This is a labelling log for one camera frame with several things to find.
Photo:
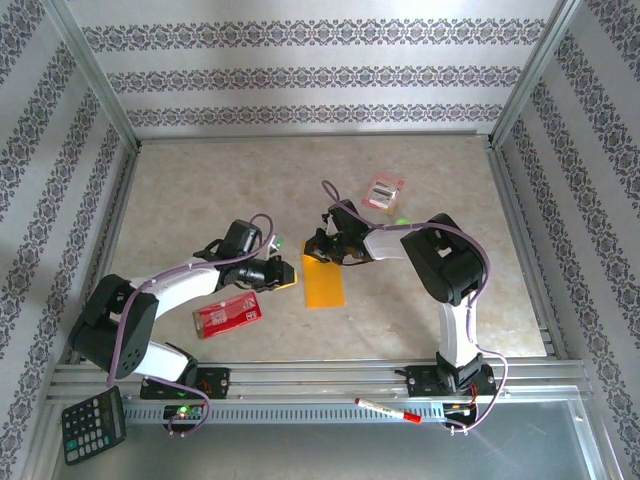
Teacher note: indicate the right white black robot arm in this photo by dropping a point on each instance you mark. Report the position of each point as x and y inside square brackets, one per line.
[445, 265]

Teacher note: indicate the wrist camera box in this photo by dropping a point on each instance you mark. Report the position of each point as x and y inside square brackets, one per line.
[274, 246]
[327, 220]

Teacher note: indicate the aluminium frame post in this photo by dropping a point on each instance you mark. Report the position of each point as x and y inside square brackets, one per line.
[530, 75]
[95, 75]

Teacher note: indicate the thin aluminium frame rail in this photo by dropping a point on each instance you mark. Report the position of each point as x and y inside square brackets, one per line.
[300, 136]

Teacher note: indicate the red battery blister pack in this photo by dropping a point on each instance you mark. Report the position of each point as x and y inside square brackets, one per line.
[382, 192]

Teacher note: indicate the wide aluminium mounting rail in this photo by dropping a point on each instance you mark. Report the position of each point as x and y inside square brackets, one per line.
[310, 375]

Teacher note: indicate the small circuit board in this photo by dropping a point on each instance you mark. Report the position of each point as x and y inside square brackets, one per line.
[182, 412]
[457, 410]

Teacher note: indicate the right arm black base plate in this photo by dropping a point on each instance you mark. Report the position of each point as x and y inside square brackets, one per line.
[417, 380]

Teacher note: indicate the green small cap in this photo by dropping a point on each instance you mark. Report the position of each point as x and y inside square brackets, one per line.
[402, 220]

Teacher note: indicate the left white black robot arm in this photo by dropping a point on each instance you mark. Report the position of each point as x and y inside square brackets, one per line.
[110, 325]

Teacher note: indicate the aluminium side frame rail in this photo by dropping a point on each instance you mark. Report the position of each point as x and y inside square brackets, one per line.
[510, 200]
[116, 220]

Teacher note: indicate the red capped marker pen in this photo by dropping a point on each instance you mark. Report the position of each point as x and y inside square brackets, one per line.
[387, 410]

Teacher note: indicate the orange paper sheet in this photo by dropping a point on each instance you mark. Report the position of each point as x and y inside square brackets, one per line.
[325, 285]

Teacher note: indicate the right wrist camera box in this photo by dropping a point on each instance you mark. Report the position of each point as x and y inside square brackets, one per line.
[327, 220]

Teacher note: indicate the grey metal tray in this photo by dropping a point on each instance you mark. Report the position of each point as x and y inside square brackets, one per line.
[325, 455]

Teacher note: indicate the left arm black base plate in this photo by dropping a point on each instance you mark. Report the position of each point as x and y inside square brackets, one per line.
[217, 382]

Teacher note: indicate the black calculator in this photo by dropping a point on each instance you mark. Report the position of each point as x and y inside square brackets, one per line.
[92, 425]

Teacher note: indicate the red cardboard box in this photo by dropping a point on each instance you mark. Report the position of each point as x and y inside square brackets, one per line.
[227, 315]

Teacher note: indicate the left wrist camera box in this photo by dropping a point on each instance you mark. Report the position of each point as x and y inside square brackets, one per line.
[274, 246]

